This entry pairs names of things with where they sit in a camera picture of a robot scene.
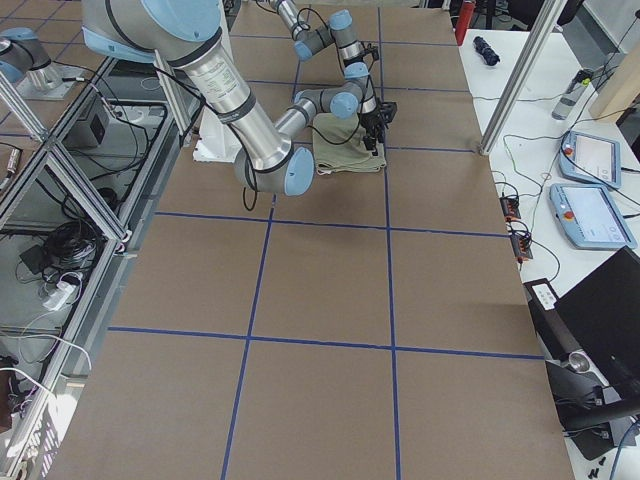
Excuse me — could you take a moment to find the black laptop computer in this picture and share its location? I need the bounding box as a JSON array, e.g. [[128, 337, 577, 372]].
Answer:
[[524, 247, 639, 431]]

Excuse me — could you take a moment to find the far blue teach pendant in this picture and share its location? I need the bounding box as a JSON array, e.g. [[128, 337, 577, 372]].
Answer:
[[558, 130, 621, 189]]

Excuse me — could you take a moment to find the orange black connector board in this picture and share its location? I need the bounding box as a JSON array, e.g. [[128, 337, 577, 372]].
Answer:
[[499, 195, 533, 265]]

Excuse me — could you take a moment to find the near blue teach pendant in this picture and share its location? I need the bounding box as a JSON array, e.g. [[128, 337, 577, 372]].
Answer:
[[549, 183, 638, 250]]

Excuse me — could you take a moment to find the grey aluminium frame post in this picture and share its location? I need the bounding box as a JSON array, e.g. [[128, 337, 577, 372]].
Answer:
[[478, 0, 567, 156]]

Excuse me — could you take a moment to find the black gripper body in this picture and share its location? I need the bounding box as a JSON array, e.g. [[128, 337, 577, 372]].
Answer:
[[360, 42, 380, 65], [360, 101, 398, 143]]

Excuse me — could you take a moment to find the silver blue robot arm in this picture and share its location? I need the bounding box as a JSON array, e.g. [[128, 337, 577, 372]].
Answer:
[[81, 0, 397, 196], [268, 0, 379, 68]]

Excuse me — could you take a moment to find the white power strip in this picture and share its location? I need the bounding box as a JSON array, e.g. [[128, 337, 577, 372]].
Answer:
[[43, 280, 79, 311]]

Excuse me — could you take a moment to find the red cylinder tube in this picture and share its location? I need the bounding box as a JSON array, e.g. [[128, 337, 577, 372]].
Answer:
[[454, 0, 476, 46]]

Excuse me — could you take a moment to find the blue teach pendant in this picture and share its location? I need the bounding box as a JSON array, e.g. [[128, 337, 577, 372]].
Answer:
[[558, 130, 621, 189], [549, 183, 638, 250]]

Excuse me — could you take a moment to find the olive green long-sleeve shirt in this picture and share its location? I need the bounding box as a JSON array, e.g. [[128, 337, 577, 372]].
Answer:
[[312, 113, 386, 173]]

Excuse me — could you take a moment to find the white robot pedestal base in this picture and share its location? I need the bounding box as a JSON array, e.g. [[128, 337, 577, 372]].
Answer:
[[192, 0, 246, 165]]

